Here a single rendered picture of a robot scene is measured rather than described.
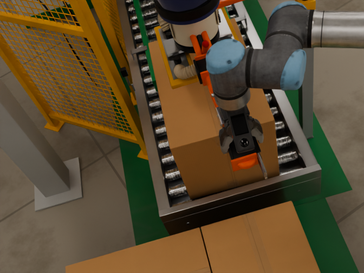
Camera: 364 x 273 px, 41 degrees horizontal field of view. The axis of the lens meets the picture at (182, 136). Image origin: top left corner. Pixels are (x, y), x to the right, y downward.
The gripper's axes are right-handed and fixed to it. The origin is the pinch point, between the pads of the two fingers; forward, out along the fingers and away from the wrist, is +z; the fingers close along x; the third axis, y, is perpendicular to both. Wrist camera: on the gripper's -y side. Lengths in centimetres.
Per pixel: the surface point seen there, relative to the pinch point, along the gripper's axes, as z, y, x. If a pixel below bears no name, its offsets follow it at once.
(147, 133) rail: 65, 68, 35
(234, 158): -2.2, -3.9, 3.5
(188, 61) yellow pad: 12, 52, 7
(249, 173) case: 61, 29, -4
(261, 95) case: 30, 41, -16
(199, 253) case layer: 70, 4, 25
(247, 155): -2.3, -4.2, -0.1
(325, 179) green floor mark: 125, 50, -47
